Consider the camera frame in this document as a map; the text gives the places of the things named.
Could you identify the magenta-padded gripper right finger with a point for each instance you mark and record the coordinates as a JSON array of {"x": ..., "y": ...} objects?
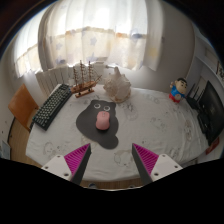
[{"x": 148, "y": 159}]

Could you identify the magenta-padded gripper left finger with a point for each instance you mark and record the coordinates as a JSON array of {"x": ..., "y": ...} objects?
[{"x": 75, "y": 159}]

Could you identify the pink computer mouse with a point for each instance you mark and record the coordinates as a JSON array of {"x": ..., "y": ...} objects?
[{"x": 102, "y": 121}]

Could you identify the dark grey cat-shaped mouse pad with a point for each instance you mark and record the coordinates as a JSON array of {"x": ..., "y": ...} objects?
[{"x": 87, "y": 123}]

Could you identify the white printed tablecloth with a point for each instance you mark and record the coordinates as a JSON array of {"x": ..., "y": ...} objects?
[{"x": 156, "y": 126}]

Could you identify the black keyboard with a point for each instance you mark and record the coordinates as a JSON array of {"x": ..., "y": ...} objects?
[{"x": 51, "y": 108}]

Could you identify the wooden sailing ship model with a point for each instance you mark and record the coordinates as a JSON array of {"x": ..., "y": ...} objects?
[{"x": 83, "y": 87}]

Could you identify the black router with antennas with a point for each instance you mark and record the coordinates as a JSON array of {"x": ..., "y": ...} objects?
[{"x": 193, "y": 100}]

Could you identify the cartoon boy figure clock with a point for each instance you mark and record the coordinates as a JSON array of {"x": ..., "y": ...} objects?
[{"x": 177, "y": 90}]

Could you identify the orange wooden chair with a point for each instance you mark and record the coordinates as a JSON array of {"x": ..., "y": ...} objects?
[{"x": 21, "y": 105}]

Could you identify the black computer monitor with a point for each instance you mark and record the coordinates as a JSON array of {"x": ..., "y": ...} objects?
[{"x": 211, "y": 111}]

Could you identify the white radiator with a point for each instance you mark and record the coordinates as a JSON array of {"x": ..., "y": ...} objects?
[{"x": 53, "y": 78}]

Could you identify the white star-print curtain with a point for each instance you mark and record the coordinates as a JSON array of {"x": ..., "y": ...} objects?
[{"x": 100, "y": 30}]

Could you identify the white wall shelf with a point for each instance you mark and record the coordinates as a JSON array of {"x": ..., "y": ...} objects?
[{"x": 211, "y": 61}]

